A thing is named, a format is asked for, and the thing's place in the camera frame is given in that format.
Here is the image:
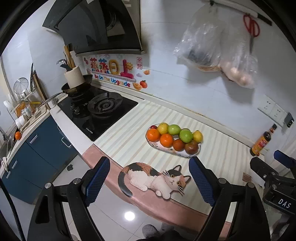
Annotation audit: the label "bruised red apple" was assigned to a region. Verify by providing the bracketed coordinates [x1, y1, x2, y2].
[185, 140, 199, 155]

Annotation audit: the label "dark orange mandarin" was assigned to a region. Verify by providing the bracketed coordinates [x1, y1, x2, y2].
[173, 139, 185, 152]

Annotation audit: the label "large yellow lemon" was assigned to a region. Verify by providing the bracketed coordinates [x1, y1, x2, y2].
[193, 130, 203, 143]

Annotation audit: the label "large green lime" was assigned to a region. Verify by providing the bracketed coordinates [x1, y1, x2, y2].
[179, 128, 193, 143]

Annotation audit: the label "small green lime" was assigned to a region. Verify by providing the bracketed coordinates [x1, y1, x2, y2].
[168, 124, 181, 136]

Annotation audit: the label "floral ceramic fruit plate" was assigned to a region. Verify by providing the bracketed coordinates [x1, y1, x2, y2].
[145, 123, 201, 158]

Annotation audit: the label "orange-label sauce bottle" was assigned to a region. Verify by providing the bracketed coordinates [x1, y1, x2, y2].
[250, 123, 278, 156]

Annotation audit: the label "blue kitchen cabinet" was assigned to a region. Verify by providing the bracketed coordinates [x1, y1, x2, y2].
[1, 116, 78, 204]

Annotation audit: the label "orange mandarin middle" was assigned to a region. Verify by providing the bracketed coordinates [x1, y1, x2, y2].
[159, 133, 174, 148]

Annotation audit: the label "striped cat placemat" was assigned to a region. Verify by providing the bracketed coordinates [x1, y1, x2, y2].
[82, 100, 255, 232]

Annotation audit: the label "small yellow lemon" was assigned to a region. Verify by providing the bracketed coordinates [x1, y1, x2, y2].
[157, 123, 169, 135]

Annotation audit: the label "black gas stove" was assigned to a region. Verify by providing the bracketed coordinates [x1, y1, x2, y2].
[58, 85, 138, 141]

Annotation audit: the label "orange mandarin far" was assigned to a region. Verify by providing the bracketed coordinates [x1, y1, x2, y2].
[146, 128, 161, 142]

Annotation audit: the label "black frying pan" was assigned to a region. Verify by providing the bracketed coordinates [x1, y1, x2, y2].
[40, 74, 93, 106]

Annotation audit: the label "dish drying rack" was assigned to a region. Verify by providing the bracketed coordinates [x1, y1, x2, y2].
[4, 77, 43, 122]

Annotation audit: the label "cream utensil holder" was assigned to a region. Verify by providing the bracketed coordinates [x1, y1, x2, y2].
[64, 66, 85, 88]

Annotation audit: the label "clear plastic bag hanging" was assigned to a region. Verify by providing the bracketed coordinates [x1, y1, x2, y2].
[174, 1, 258, 88]

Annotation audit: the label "black range hood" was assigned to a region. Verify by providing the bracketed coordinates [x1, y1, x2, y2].
[43, 0, 146, 56]

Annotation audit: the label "white wall socket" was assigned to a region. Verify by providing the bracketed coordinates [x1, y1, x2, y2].
[257, 95, 287, 127]

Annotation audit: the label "colourful wall sticker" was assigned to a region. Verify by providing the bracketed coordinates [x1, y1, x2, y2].
[82, 54, 153, 91]

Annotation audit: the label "red-handled scissors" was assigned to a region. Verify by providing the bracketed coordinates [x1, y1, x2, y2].
[243, 14, 260, 54]

